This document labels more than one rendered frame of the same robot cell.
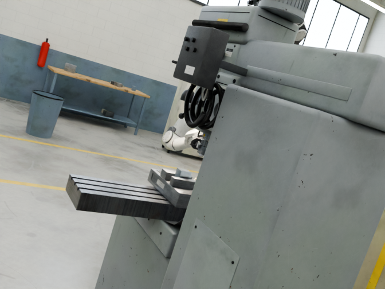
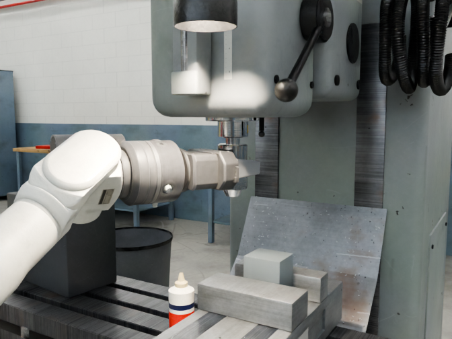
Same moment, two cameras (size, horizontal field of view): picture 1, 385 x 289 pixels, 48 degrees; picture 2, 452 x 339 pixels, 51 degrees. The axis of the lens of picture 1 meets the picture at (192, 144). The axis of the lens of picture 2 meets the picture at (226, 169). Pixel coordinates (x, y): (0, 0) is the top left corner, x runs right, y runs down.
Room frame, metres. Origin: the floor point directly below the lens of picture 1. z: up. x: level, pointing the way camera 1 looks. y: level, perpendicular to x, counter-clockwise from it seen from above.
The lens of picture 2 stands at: (2.43, 0.59, 1.31)
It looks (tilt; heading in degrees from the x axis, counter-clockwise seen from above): 6 degrees down; 242
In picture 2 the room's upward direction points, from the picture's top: straight up
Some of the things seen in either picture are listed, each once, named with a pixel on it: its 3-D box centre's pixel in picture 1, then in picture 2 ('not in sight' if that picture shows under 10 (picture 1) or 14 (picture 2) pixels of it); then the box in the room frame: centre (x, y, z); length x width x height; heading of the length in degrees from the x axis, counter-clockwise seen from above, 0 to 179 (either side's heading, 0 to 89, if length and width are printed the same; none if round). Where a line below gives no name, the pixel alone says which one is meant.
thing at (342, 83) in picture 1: (301, 77); not in sight; (1.64, -0.31, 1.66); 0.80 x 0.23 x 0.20; 31
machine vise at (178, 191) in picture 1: (176, 184); (259, 316); (2.07, 0.01, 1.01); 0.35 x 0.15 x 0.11; 31
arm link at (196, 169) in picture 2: (201, 144); (181, 171); (2.17, -0.05, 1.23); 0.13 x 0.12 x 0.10; 96
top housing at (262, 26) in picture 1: (243, 31); not in sight; (2.06, -0.06, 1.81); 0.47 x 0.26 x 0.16; 31
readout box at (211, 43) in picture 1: (198, 56); not in sight; (1.64, 0.08, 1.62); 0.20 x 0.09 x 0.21; 31
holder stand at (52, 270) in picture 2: not in sight; (60, 233); (2.27, -0.46, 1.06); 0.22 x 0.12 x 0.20; 114
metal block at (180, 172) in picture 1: (182, 175); (268, 273); (2.04, 0.00, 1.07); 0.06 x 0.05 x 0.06; 121
